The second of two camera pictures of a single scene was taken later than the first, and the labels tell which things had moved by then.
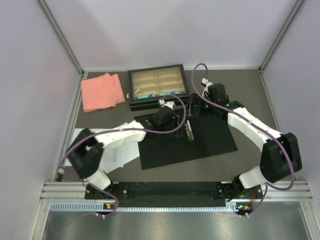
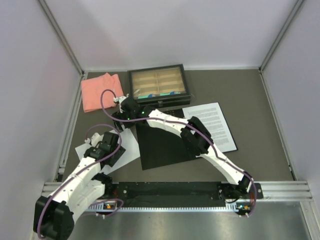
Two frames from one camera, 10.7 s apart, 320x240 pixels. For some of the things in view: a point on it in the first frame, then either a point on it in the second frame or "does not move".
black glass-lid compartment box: x=148 y=86 does not move
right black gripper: x=194 y=100 to x=120 y=115
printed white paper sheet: x=113 y=156 to x=211 y=117
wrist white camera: x=205 y=81 to x=120 y=98
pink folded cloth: x=101 y=92 does not move
